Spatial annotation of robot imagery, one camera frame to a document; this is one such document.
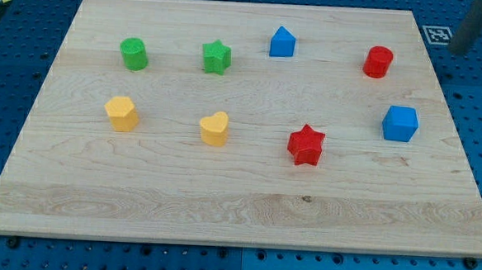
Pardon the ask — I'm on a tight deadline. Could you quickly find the blue cube block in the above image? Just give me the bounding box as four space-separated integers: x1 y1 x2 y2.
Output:
382 105 419 142

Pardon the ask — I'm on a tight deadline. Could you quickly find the light wooden board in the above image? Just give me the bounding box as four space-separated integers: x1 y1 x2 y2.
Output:
0 0 482 258

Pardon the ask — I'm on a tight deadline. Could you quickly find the yellow heart block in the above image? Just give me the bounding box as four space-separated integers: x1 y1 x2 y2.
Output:
200 111 229 147

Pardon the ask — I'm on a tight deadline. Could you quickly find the red star block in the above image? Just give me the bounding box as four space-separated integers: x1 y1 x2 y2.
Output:
287 125 325 166

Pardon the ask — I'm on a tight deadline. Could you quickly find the green star block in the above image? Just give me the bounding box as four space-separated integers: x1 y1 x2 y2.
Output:
202 40 232 75

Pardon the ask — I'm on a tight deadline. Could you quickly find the blue triangular prism block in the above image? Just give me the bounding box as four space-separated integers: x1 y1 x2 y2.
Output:
269 26 296 57

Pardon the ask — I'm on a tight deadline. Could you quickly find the yellow hexagon block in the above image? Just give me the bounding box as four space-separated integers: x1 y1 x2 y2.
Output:
104 96 139 132

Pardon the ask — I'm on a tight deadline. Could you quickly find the green cylinder block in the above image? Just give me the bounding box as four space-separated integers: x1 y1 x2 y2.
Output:
120 37 149 71

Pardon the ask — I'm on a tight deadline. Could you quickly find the red cylinder block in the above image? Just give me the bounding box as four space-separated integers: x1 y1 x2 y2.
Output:
362 45 394 78

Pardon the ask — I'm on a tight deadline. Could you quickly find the white fiducial marker tag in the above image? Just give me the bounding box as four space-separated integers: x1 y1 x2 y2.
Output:
423 25 452 45

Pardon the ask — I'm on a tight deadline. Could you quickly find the black bolt left front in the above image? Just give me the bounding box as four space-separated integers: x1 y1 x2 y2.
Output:
6 236 20 249

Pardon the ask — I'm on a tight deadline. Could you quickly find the black bolt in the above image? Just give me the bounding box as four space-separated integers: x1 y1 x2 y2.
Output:
462 257 479 270
6 236 20 249

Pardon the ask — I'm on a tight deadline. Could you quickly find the black bolt right front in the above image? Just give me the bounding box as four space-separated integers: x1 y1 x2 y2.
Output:
462 257 479 270

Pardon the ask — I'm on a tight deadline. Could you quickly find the grey cylindrical robot stick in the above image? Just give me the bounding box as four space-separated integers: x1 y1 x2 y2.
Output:
447 0 482 55

